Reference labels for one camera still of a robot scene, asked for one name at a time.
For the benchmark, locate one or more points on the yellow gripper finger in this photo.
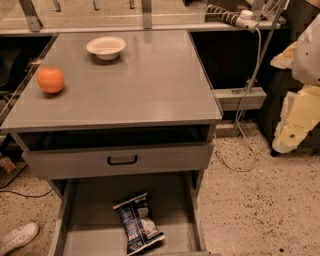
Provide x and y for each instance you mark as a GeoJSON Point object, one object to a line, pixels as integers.
{"type": "Point", "coordinates": [300, 113]}
{"type": "Point", "coordinates": [284, 60]}

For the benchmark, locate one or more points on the blue chip bag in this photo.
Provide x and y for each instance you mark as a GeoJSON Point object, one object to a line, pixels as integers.
{"type": "Point", "coordinates": [140, 229]}

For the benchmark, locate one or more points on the grey drawer cabinet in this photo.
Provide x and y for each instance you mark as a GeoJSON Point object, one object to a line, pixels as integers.
{"type": "Point", "coordinates": [155, 92]}

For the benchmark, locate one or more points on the grey top drawer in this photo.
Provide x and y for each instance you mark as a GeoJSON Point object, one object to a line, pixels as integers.
{"type": "Point", "coordinates": [92, 162]}

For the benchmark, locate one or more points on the open grey middle drawer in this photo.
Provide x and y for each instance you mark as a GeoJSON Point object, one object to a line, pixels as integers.
{"type": "Point", "coordinates": [89, 226]}

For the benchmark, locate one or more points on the white power strip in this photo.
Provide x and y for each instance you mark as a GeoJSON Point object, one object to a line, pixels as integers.
{"type": "Point", "coordinates": [243, 20]}

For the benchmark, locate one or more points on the white paper bowl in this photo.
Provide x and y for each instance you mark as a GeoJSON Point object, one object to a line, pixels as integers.
{"type": "Point", "coordinates": [106, 48]}

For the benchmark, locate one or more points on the orange fruit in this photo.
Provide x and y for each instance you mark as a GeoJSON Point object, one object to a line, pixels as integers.
{"type": "Point", "coordinates": [50, 80]}

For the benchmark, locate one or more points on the grey back shelf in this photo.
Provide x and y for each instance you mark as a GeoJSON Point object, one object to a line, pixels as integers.
{"type": "Point", "coordinates": [57, 16]}

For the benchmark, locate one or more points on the white shoe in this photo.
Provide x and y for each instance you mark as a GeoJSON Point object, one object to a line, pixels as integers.
{"type": "Point", "coordinates": [18, 238]}

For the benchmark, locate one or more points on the black drawer handle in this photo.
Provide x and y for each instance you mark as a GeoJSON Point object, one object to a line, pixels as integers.
{"type": "Point", "coordinates": [120, 161]}

